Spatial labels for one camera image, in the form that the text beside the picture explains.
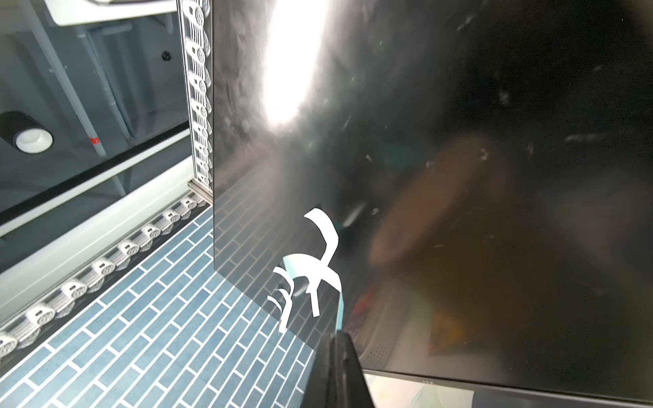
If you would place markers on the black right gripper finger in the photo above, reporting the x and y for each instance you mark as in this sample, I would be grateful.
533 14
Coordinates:
337 379

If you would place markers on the white sticky note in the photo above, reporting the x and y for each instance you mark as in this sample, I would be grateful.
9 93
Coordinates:
307 266
311 290
328 232
276 303
287 296

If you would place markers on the black computer monitor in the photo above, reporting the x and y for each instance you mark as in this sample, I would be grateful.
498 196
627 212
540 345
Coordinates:
486 164

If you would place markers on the black ceiling spotlight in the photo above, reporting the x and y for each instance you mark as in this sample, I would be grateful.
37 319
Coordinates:
25 134

